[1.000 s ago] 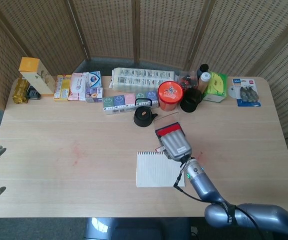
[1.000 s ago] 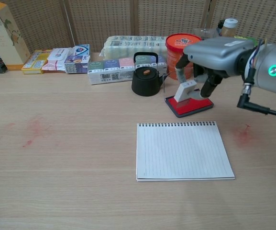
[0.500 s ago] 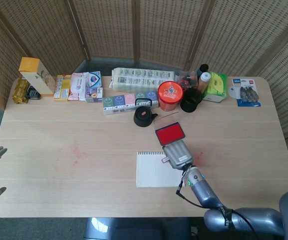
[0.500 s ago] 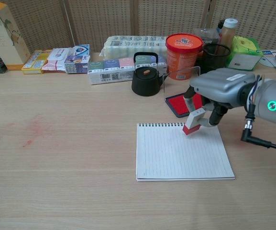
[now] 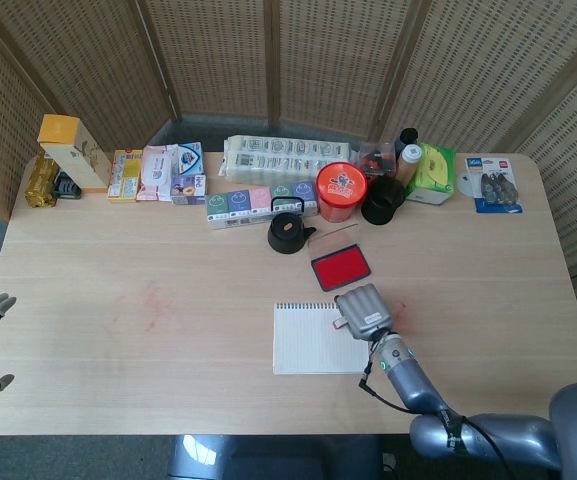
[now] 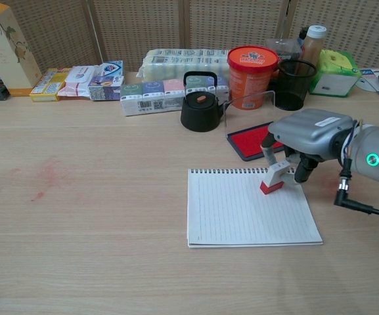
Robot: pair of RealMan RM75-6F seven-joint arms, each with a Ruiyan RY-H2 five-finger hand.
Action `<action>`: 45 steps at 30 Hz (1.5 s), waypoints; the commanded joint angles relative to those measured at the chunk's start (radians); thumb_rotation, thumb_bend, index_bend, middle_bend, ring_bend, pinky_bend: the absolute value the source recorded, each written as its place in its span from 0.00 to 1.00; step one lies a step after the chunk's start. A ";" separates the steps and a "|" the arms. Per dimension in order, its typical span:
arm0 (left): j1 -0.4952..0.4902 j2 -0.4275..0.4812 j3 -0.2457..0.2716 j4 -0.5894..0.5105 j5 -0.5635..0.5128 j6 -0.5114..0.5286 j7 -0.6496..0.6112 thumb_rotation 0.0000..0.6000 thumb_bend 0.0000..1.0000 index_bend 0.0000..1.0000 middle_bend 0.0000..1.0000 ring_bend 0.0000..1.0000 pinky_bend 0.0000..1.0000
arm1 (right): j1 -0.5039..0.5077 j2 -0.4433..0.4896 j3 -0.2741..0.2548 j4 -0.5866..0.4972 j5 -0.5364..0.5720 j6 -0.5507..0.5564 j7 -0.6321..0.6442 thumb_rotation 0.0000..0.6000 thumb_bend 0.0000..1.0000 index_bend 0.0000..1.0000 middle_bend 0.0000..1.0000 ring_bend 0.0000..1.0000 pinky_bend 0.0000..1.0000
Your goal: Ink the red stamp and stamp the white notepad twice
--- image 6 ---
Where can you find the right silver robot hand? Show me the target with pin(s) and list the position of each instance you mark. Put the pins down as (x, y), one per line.
(310, 131)

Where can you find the small red white stamp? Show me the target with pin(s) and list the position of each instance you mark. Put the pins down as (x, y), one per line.
(273, 180)

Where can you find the white spiral notepad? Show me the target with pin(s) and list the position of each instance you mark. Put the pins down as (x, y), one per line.
(248, 216)

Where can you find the black mesh pen holder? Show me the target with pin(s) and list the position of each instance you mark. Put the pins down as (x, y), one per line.
(294, 88)

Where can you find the red ink pad clear lid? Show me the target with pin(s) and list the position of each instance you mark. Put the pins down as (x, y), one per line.
(248, 141)

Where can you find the green tissue box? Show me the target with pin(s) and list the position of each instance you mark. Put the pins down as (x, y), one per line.
(335, 72)

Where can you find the white round disc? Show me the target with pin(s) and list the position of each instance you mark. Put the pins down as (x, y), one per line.
(368, 85)

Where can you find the orange lidded tub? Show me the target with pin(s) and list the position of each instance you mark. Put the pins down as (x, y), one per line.
(251, 75)

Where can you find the brown bottle white cap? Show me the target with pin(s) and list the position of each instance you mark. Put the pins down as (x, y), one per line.
(314, 46)

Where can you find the clear plastic box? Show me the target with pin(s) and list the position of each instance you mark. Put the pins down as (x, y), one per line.
(282, 47)

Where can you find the small black teapot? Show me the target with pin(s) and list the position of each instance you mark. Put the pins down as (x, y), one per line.
(199, 115)

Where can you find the large clear-wrapped tissue pack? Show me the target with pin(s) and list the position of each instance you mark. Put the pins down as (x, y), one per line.
(176, 64)

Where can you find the colourful tissue packs row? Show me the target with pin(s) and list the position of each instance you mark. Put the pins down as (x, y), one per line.
(149, 95)

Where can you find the woven folding screen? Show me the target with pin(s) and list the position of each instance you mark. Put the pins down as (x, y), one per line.
(143, 29)

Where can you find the blue white packet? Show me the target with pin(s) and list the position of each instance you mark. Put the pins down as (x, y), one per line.
(112, 68)

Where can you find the purple printed box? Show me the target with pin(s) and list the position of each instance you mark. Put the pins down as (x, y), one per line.
(105, 88)

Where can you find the pink wet wipes pack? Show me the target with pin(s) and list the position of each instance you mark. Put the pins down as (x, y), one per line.
(77, 82)

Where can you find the yellow printed box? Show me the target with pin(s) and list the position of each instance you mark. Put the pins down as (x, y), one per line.
(48, 85)

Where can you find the tall beige orange box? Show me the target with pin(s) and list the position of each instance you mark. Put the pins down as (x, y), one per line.
(5, 55)

